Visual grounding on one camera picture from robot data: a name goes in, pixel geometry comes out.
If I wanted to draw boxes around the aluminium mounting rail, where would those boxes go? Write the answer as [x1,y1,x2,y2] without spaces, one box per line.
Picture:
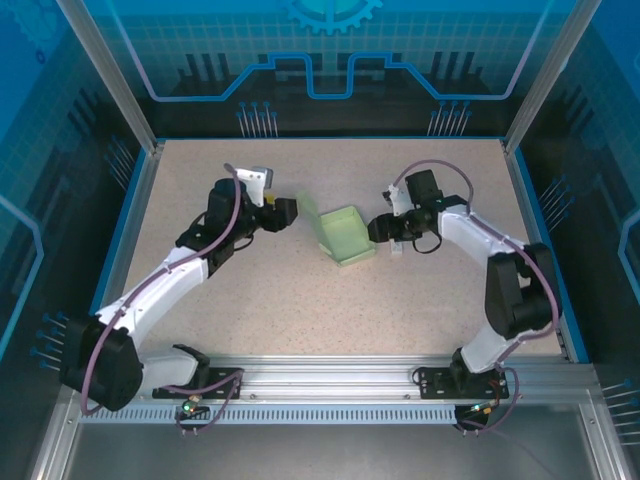
[64,353,599,401]

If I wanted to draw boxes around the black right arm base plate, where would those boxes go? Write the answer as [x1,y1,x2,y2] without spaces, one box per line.
[416,367,516,401]

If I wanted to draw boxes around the light green paper box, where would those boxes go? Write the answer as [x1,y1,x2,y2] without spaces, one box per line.
[295,188,377,269]

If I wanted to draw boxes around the aluminium frame post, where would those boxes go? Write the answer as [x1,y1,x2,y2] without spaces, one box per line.
[54,0,167,154]
[501,0,605,154]

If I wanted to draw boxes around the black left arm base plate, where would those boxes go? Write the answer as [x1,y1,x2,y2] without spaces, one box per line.
[152,367,246,401]

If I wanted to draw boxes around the brass cable connector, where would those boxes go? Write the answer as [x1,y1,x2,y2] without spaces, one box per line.
[467,399,503,417]
[179,393,210,420]

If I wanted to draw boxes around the aluminium table side rail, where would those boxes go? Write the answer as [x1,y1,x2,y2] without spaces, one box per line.
[74,140,167,364]
[501,139,594,364]

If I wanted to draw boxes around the slotted grey cable duct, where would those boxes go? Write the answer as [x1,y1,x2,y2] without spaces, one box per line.
[78,403,461,427]

